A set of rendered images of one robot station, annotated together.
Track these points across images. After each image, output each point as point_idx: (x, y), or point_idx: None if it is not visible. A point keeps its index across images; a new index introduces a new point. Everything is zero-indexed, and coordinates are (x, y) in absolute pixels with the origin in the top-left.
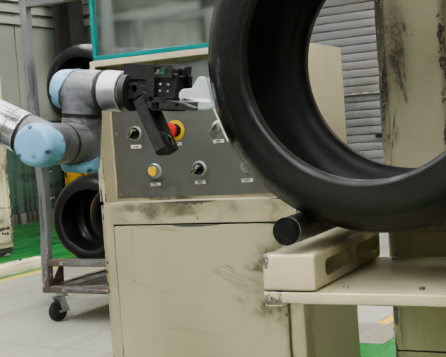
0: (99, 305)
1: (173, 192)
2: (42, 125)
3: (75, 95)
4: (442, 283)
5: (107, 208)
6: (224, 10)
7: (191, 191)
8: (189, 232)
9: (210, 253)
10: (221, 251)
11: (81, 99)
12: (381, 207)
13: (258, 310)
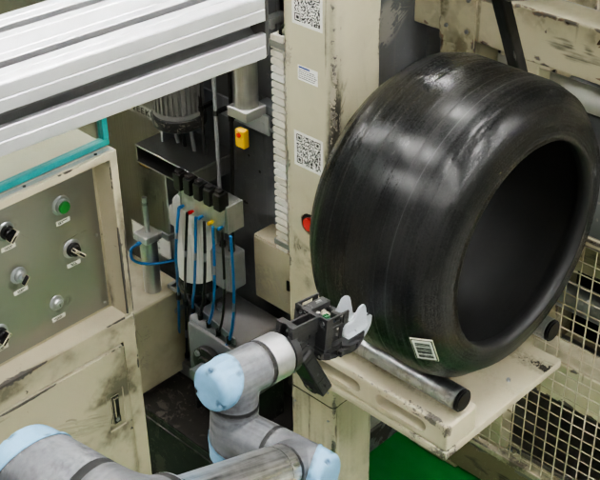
0: None
1: None
2: (330, 451)
3: (256, 390)
4: (493, 364)
5: None
6: (447, 254)
7: None
8: (20, 412)
9: (48, 419)
10: (61, 410)
11: (259, 390)
12: (516, 347)
13: (103, 442)
